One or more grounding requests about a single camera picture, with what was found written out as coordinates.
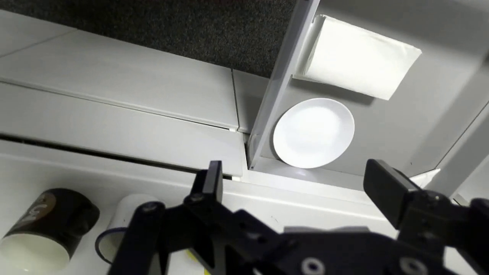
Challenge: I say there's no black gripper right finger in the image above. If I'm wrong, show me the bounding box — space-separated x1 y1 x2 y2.
364 159 489 275

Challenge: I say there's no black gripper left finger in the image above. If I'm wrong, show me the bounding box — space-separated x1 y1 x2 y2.
108 159 287 275

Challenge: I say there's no grey open drawer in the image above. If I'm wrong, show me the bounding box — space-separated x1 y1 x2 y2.
246 0 489 205

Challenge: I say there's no white round plate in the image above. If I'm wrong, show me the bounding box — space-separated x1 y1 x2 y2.
272 96 356 170

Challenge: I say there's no white paper napkin stack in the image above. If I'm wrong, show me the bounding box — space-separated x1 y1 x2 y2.
292 14 423 103

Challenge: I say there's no black printed mug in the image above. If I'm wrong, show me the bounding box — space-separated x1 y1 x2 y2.
0 188 101 275

